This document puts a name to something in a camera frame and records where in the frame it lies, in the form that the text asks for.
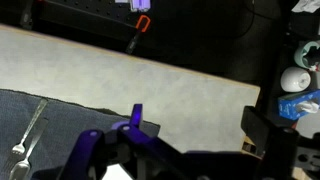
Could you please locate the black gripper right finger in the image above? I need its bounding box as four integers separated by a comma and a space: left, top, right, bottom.
240, 105, 320, 180

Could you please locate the black perforated panel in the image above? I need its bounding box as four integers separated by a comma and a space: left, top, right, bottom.
39, 0, 141, 41

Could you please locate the white ceramic cup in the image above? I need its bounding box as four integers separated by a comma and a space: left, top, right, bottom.
280, 66, 312, 93

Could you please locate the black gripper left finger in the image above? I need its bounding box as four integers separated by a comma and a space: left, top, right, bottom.
58, 103, 214, 180

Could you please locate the white purple plastic object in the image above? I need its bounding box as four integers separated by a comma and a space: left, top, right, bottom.
114, 0, 152, 13

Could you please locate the silver metal fork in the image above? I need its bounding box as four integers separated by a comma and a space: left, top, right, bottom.
3, 98, 49, 171

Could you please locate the dark blue woven placemat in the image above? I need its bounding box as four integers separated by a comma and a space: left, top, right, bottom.
0, 88, 161, 180

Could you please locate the teal cup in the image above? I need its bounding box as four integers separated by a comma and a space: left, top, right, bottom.
293, 40, 320, 69

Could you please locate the white crumpled paper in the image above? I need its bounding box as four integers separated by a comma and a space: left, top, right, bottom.
290, 0, 320, 14

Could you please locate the blue tissue box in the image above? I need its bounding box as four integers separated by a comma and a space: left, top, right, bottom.
277, 89, 320, 121

